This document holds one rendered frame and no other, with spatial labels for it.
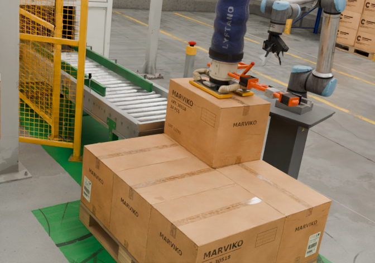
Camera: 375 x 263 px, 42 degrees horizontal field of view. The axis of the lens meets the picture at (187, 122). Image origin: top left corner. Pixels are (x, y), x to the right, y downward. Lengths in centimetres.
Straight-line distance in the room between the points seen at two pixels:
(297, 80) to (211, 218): 153
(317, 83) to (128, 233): 171
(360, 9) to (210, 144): 863
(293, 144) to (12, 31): 217
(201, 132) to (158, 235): 81
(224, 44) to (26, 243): 172
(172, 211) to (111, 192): 53
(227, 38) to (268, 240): 125
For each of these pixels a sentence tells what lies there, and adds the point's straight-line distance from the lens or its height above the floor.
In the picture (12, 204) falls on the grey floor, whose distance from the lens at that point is 360.
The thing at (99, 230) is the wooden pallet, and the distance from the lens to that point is 327.
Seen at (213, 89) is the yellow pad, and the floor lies 97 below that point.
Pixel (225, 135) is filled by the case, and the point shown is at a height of 76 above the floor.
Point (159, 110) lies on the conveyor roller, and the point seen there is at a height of 55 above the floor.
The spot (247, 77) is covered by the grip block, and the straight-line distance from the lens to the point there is 305.
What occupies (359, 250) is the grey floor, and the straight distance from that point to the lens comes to 367.
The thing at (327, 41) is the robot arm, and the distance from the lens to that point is 350.
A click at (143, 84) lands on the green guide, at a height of 59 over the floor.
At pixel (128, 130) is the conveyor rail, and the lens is 356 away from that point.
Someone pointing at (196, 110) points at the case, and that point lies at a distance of 311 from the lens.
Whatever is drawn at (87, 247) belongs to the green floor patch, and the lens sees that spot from 316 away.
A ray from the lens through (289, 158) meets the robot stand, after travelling 379.
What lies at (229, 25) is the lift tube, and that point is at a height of 138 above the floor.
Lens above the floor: 184
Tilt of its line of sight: 20 degrees down
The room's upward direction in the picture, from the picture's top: 8 degrees clockwise
